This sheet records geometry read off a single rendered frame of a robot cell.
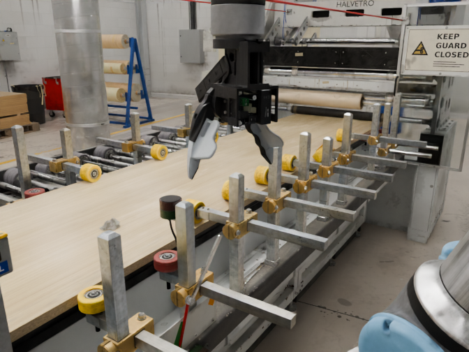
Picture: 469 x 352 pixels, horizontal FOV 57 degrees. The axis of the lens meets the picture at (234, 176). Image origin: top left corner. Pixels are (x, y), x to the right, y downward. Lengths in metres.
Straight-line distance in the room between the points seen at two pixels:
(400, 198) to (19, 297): 3.06
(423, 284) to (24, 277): 1.08
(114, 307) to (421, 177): 2.85
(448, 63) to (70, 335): 2.85
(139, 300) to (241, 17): 1.02
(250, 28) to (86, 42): 4.45
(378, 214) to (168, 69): 8.92
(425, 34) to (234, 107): 2.83
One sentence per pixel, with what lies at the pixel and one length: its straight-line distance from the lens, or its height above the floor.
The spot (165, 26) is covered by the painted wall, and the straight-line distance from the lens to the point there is 11.89.
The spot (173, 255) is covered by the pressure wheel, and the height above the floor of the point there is 0.91.
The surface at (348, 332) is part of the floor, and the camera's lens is 2.55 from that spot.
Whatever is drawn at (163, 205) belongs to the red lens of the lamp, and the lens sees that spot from 1.14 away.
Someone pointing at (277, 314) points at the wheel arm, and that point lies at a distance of 1.13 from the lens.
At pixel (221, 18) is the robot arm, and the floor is 1.54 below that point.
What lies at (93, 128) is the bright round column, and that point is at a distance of 5.09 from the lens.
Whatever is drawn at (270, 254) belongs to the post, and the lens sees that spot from 1.64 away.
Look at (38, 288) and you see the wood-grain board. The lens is 1.26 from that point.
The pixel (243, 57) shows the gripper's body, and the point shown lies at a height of 1.49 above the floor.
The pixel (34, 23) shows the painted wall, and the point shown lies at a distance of 9.93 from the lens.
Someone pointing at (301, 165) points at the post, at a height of 1.03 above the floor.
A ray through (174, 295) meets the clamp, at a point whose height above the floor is 0.86.
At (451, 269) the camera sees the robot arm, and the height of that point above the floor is 1.32.
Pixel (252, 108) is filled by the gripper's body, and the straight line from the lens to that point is 0.61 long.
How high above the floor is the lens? 1.52
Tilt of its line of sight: 18 degrees down
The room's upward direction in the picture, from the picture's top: straight up
